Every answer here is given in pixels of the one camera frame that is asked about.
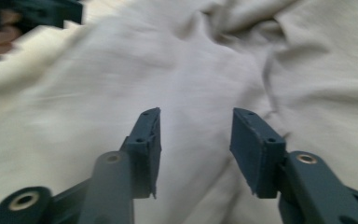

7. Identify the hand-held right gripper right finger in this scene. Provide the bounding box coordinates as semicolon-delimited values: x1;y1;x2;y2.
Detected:
228;106;287;200

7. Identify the beige cloth garment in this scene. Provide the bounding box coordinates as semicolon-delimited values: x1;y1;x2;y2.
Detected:
0;0;358;224

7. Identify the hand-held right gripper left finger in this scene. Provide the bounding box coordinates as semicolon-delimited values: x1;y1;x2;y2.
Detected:
119;106;163;200

